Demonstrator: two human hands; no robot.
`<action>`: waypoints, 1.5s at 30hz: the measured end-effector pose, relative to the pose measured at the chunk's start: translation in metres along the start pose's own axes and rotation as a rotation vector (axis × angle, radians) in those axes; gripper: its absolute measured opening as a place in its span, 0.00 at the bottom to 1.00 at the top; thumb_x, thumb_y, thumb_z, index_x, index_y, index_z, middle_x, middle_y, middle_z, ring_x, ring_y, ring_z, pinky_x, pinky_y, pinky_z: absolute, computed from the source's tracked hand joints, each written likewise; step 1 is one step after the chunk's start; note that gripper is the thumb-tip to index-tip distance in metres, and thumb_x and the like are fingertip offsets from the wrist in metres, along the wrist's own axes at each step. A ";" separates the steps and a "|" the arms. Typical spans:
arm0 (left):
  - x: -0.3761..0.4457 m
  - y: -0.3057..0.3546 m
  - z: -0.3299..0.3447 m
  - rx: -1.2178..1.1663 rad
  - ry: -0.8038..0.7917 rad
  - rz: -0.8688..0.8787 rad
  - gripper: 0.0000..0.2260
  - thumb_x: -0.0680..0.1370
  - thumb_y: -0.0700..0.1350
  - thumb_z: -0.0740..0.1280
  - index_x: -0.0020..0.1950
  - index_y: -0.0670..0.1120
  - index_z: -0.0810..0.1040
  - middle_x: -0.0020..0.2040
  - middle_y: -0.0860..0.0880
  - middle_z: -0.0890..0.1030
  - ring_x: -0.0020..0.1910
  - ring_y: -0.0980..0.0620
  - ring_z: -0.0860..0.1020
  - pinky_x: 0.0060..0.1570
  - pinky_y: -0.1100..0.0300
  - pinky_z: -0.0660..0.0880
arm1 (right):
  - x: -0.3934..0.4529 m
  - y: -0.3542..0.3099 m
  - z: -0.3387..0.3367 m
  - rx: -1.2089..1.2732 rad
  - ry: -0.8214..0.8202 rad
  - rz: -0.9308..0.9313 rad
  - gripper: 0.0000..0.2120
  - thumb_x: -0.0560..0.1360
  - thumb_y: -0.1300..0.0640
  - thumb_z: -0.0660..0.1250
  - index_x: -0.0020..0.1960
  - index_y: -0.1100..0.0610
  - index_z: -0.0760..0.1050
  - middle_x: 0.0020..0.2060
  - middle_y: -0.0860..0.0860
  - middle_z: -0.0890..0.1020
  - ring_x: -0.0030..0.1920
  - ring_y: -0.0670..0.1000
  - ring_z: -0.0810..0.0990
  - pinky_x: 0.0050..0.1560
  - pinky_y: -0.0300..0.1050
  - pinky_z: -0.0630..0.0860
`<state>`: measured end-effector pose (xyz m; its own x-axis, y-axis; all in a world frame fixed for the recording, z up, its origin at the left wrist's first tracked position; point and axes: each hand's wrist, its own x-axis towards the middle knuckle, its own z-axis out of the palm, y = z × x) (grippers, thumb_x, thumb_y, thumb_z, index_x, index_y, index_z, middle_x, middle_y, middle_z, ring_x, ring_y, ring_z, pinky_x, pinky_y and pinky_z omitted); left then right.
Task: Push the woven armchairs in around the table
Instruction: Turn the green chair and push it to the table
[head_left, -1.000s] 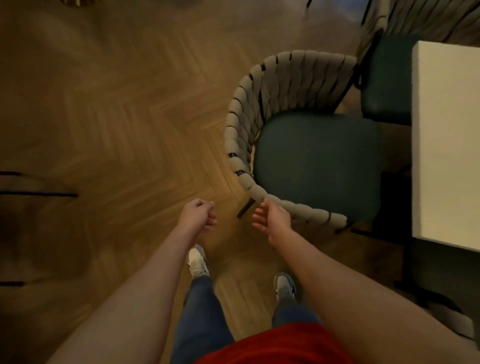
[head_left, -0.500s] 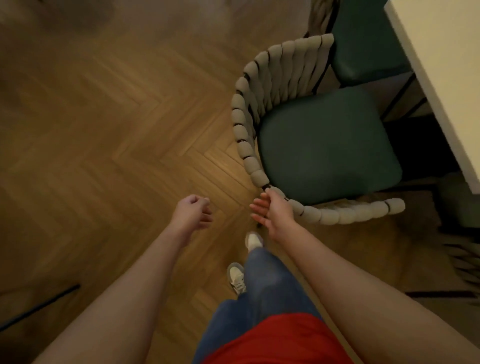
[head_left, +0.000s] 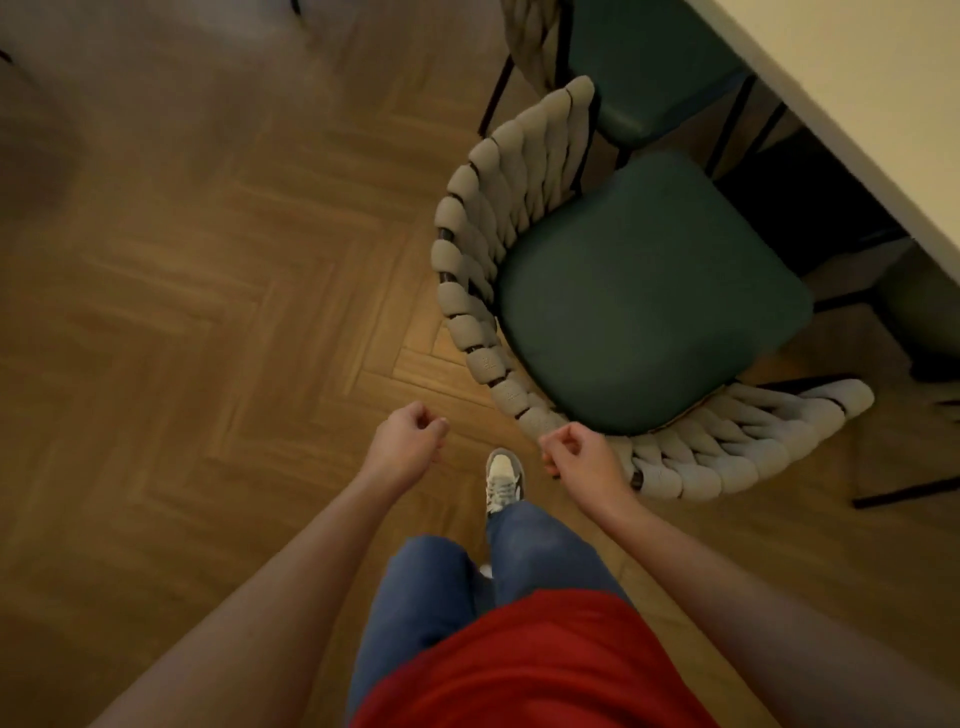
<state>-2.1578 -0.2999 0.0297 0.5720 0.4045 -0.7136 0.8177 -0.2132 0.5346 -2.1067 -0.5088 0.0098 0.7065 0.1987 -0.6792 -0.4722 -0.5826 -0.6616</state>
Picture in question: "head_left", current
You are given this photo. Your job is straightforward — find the person's right hand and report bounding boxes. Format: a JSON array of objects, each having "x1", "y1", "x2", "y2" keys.
[{"x1": 538, "y1": 422, "x2": 640, "y2": 520}]

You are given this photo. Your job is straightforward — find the person's left hand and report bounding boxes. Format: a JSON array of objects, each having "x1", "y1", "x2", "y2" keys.
[{"x1": 358, "y1": 401, "x2": 451, "y2": 498}]

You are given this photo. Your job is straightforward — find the person's left forearm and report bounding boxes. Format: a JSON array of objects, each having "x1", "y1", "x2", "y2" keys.
[{"x1": 90, "y1": 468, "x2": 410, "y2": 728}]

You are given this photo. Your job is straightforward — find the person's right forearm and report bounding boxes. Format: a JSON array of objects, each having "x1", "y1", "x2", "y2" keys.
[{"x1": 600, "y1": 496, "x2": 960, "y2": 728}]

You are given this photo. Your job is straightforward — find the grey and white sneaker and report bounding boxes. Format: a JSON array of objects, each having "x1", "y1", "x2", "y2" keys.
[{"x1": 483, "y1": 447, "x2": 526, "y2": 519}]

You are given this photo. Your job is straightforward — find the blue jeans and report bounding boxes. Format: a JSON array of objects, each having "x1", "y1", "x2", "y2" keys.
[{"x1": 345, "y1": 501, "x2": 633, "y2": 723}]

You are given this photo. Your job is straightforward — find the green seat woven back chair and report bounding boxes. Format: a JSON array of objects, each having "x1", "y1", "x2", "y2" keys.
[
  {"x1": 478, "y1": 0, "x2": 760, "y2": 177},
  {"x1": 429, "y1": 75, "x2": 877, "y2": 504}
]

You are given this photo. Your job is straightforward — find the red shirt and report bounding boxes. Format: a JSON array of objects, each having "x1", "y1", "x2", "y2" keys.
[{"x1": 351, "y1": 588, "x2": 721, "y2": 728}]

